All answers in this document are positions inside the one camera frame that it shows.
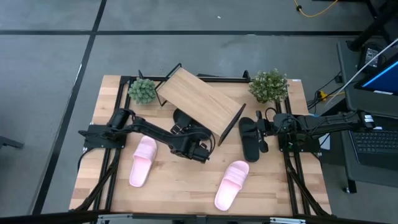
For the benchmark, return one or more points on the front rig rail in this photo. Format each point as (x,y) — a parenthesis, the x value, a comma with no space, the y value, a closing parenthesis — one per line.
(46,217)

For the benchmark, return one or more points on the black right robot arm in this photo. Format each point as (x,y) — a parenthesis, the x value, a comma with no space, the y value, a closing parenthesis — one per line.
(326,122)

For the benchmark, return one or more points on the dark grey side desk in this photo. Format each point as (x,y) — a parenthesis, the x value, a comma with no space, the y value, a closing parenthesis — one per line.
(354,102)

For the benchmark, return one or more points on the wooden shelf black metal frame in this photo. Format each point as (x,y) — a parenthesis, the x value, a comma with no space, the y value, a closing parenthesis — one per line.
(199,99)

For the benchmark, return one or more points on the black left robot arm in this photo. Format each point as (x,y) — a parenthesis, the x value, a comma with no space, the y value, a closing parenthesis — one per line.
(149,129)

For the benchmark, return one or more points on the black aluminium table frame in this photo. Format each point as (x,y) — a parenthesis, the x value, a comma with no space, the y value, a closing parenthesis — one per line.
(224,79)

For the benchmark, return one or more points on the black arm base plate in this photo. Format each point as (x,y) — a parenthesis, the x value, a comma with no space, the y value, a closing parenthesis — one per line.
(93,140)
(311,146)

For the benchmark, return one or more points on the black laptop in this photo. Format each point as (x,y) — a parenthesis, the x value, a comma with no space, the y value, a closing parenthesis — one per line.
(376,143)

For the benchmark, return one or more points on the monitor with blue screen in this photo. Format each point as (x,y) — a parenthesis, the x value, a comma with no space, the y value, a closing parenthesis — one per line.
(381,77)

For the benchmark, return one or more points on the small plant white patterned pot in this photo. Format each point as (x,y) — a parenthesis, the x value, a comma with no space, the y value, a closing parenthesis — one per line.
(142,91)

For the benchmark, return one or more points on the black slide sandal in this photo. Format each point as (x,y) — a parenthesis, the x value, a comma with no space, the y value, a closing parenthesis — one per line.
(248,140)
(183,116)

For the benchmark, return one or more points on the black chair foot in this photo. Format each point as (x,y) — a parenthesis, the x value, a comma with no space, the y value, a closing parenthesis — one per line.
(11,142)

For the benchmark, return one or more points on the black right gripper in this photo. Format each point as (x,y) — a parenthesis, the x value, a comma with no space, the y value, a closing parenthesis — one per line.
(270,127)

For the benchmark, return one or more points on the pink slide sandal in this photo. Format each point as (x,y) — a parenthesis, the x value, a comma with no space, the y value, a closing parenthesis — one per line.
(141,169)
(228,193)

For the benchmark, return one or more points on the black power adapter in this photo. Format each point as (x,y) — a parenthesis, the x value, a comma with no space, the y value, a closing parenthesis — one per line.
(370,56)

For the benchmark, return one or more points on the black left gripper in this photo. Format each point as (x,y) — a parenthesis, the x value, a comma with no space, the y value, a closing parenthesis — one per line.
(192,149)

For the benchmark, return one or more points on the black desk leg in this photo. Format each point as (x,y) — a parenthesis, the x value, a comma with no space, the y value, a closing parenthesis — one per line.
(370,29)

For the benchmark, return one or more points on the bushy plant dark pot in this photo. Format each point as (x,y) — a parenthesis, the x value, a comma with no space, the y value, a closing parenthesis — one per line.
(269,86)

